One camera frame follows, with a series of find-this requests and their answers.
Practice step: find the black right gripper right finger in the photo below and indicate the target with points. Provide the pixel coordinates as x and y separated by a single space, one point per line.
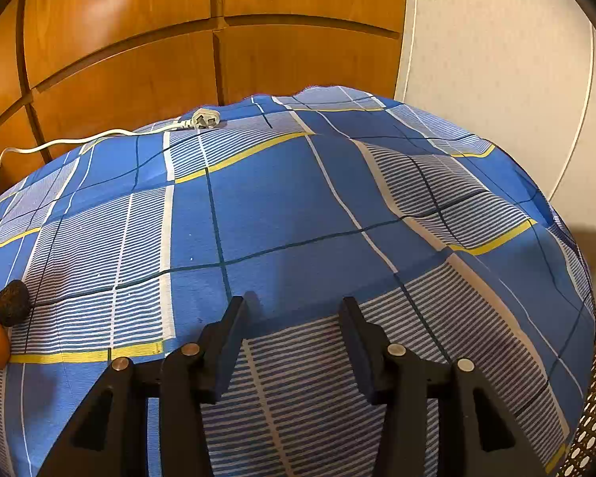
477 434

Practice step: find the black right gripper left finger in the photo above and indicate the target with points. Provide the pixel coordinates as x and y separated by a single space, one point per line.
107 433

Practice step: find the dark brown round fruit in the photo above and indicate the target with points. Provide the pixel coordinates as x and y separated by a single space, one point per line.
15 304

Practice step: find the blue plaid tablecloth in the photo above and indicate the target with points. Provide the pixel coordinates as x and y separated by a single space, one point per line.
130 245

